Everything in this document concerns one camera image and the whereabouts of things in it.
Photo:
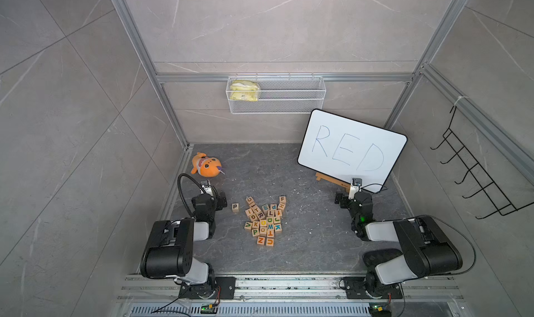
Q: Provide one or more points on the orange plush toy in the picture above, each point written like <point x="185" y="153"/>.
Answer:
<point x="206" y="166"/>

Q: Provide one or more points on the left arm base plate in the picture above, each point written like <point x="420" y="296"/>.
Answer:
<point x="216" y="288"/>

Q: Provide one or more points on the wooden block blue K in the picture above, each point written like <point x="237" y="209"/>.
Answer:
<point x="278" y="228"/>

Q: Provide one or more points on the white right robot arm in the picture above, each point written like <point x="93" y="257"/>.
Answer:
<point x="424" y="249"/>

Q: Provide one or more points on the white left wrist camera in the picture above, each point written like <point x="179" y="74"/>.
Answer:
<point x="206" y="186"/>

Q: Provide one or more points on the wooden easel stand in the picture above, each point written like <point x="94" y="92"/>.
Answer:
<point x="344" y="185"/>

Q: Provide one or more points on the whiteboard with RED written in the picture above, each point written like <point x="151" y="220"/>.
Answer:
<point x="345" y="149"/>

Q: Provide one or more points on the yellow packet in basket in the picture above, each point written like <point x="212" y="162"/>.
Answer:
<point x="244" y="90"/>

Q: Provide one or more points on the white wire mesh basket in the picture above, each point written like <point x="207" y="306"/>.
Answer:
<point x="281" y="95"/>

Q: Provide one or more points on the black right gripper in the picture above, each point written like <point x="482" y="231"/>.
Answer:
<point x="344" y="199"/>

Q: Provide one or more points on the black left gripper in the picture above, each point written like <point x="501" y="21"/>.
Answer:
<point x="218" y="204"/>

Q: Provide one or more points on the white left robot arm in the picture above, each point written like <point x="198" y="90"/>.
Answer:
<point x="168" y="253"/>

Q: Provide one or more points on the black wire hook rack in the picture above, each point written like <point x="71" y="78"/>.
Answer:
<point x="500" y="203"/>

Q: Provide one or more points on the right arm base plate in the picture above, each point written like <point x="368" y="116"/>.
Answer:
<point x="361" y="287"/>

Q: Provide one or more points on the black oval pad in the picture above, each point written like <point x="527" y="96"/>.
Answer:
<point x="373" y="258"/>

